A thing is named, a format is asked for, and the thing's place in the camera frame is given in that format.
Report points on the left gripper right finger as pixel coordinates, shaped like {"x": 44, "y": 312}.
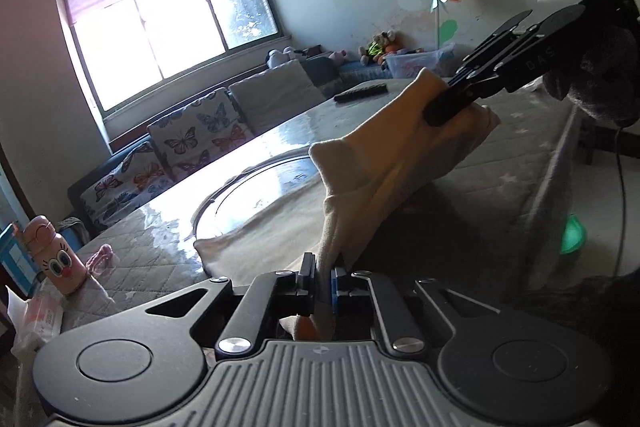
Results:
{"x": 368, "y": 305}

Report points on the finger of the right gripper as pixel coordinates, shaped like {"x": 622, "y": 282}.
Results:
{"x": 476, "y": 77}
{"x": 543, "y": 47}

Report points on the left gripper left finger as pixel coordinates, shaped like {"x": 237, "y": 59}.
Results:
{"x": 271, "y": 297}

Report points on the cream beige garment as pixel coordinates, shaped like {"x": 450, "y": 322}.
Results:
{"x": 363, "y": 177}

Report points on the clear plastic storage box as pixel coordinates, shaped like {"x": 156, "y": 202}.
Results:
{"x": 443, "y": 62}

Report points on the black remote control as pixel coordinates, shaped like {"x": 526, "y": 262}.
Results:
{"x": 360, "y": 93}

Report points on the plush toys pile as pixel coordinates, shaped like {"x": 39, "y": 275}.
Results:
{"x": 382, "y": 45}

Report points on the round glass turntable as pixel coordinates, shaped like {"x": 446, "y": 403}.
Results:
{"x": 251, "y": 191}

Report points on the grey quilted star table mat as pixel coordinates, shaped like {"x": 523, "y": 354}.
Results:
{"x": 133, "y": 341}

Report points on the blue sofa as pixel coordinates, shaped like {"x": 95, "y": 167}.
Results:
{"x": 323, "y": 73}

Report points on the green round object on floor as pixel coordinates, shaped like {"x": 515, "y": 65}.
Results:
{"x": 574, "y": 236}

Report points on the right butterfly cushion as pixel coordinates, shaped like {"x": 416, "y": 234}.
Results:
{"x": 193, "y": 136}

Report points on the butterfly cushion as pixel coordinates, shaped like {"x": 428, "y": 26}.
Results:
{"x": 131, "y": 183}
{"x": 193, "y": 136}

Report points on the left butterfly cushion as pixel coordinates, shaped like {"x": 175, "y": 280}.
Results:
{"x": 131, "y": 183}

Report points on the white plush toy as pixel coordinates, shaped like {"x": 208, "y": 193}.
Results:
{"x": 276, "y": 58}

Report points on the plain beige cushion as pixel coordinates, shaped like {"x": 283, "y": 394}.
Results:
{"x": 272, "y": 97}

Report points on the pink cartoon water bottle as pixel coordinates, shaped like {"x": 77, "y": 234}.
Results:
{"x": 52, "y": 255}

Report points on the white tissue pack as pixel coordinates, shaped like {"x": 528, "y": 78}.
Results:
{"x": 36, "y": 320}

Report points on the blue cabinet in doorway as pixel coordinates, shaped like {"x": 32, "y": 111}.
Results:
{"x": 18, "y": 270}

